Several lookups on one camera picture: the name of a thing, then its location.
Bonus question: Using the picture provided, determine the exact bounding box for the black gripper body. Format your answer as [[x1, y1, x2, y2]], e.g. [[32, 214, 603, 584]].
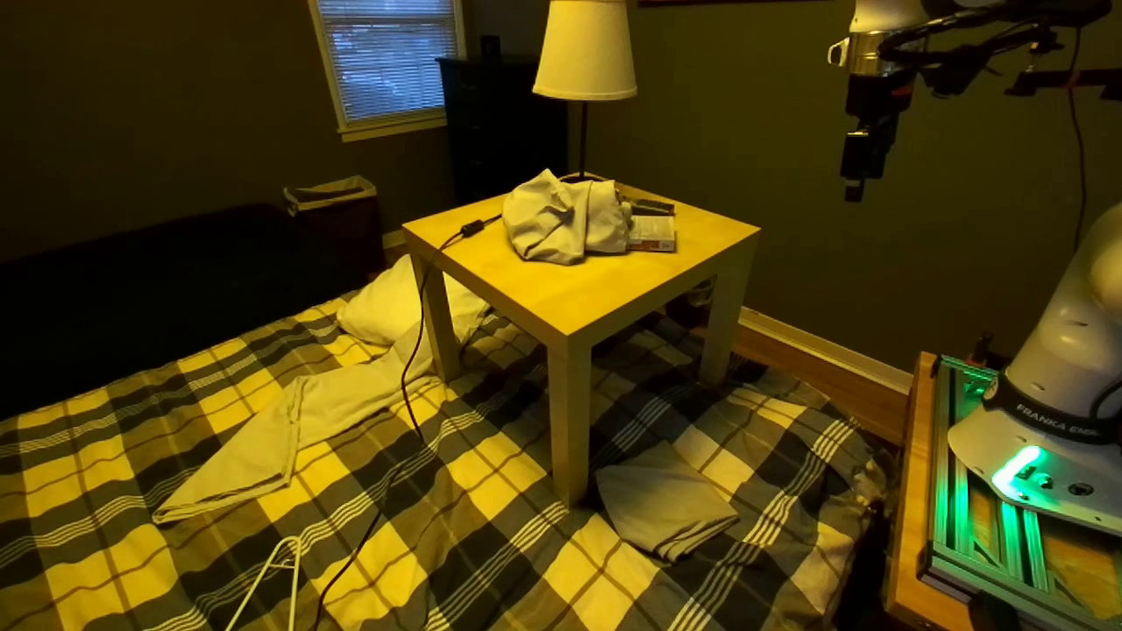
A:
[[838, 71, 911, 181]]

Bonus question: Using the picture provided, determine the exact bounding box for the table lamp with cream shade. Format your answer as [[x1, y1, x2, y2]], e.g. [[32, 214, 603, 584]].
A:
[[531, 0, 643, 184]]

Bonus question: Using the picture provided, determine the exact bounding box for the small flat box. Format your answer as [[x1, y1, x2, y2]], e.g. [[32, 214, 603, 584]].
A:
[[626, 193, 683, 254]]

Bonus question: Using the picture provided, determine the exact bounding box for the light wooden side table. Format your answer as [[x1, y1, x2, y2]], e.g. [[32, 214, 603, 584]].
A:
[[399, 178, 763, 507]]

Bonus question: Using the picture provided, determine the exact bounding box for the crumpled grey cloth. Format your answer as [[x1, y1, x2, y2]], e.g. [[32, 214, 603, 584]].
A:
[[503, 168, 637, 265]]

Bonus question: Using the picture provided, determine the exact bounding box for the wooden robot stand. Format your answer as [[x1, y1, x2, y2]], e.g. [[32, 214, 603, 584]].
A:
[[880, 345, 989, 631]]

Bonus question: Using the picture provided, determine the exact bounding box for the dark tall dresser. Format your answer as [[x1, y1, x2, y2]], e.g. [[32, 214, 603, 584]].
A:
[[434, 47, 589, 210]]

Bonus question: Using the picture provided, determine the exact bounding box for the folded grey cloth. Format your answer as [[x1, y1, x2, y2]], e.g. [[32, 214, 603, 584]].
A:
[[591, 438, 743, 564]]

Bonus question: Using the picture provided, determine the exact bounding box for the white pillow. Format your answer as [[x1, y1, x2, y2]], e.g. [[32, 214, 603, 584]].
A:
[[334, 253, 493, 349]]

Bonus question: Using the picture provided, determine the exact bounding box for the white framed window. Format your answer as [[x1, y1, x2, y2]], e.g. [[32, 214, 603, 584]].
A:
[[305, 0, 469, 148]]

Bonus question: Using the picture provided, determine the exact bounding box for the folded dark fabric stack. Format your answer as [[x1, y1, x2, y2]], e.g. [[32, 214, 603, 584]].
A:
[[279, 171, 382, 217]]

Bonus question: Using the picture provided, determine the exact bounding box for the yellow black plaid blanket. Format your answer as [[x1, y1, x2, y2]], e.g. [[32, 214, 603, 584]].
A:
[[0, 276, 892, 631]]

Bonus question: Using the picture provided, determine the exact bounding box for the long beige cloth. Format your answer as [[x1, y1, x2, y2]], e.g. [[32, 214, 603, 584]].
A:
[[151, 329, 442, 529]]

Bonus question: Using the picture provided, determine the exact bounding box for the white plastic clothes hanger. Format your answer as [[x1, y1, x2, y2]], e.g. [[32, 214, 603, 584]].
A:
[[220, 531, 311, 631]]

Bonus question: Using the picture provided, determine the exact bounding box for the dark low couch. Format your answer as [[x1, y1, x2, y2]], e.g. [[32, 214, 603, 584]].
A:
[[0, 188, 389, 420]]

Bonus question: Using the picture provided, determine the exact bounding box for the wooden bed frame rail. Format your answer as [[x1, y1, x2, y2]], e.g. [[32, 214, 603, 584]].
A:
[[697, 306, 920, 449]]

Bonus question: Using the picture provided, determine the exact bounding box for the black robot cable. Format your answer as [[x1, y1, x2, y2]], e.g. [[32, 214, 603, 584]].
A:
[[1057, 15, 1098, 260]]

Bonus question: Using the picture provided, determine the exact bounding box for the green metal robot base frame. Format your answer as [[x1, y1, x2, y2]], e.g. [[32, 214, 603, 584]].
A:
[[922, 353, 1122, 631]]

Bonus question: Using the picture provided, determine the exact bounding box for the black lamp cable with switch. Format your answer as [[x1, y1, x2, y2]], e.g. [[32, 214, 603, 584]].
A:
[[311, 210, 508, 611]]

